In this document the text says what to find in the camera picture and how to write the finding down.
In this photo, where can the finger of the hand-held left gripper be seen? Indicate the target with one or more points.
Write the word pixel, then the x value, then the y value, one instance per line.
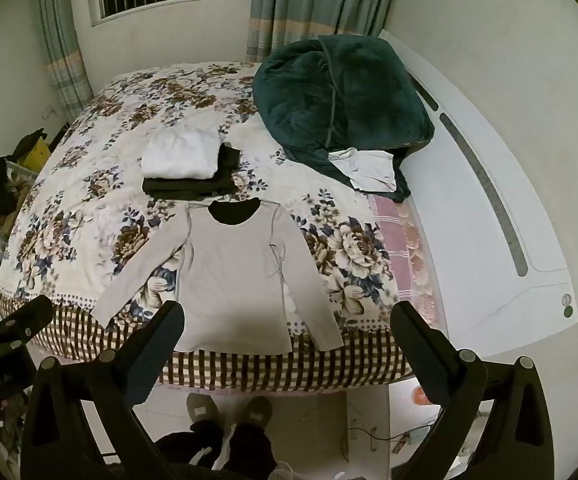
pixel 24 320

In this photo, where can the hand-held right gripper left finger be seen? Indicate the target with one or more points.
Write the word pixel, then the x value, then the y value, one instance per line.
pixel 166 330

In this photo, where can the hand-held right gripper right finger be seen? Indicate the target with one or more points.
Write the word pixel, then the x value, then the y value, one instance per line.
pixel 409 332

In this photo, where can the grey long-sleeve shirt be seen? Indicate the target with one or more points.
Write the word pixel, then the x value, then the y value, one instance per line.
pixel 234 280

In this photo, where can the orange round object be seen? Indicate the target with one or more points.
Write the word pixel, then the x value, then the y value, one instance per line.
pixel 422 395

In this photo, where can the white headboard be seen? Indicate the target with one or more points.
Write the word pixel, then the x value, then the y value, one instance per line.
pixel 469 270

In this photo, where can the pink striped towel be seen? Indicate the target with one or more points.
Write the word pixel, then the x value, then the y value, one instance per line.
pixel 404 245

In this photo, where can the grey slipper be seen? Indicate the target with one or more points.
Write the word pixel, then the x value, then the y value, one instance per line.
pixel 204 410
pixel 257 410

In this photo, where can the floral bed sheet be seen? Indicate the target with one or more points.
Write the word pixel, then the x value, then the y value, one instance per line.
pixel 94 185

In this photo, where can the yellow box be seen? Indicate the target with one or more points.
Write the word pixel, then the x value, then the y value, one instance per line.
pixel 36 157

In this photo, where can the white cloth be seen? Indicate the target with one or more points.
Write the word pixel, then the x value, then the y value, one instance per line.
pixel 369 170

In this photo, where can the white folded garment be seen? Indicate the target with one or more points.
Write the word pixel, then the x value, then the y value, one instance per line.
pixel 179 155

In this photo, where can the black folded garment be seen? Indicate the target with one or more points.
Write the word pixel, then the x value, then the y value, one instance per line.
pixel 229 165

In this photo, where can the dark green blanket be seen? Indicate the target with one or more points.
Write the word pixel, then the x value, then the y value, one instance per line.
pixel 349 95

